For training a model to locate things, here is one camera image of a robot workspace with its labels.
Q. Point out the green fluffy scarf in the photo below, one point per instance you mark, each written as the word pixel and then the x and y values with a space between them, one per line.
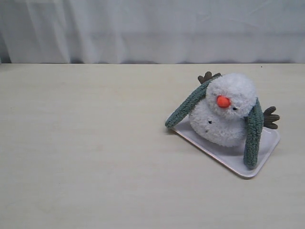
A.
pixel 254 123

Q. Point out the white plush snowman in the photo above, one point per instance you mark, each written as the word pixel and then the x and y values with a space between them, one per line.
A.
pixel 220 117

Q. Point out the white plastic tray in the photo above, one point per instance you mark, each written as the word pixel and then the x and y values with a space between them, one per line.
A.
pixel 231 157

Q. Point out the white curtain backdrop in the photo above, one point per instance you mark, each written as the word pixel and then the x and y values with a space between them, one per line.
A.
pixel 152 31

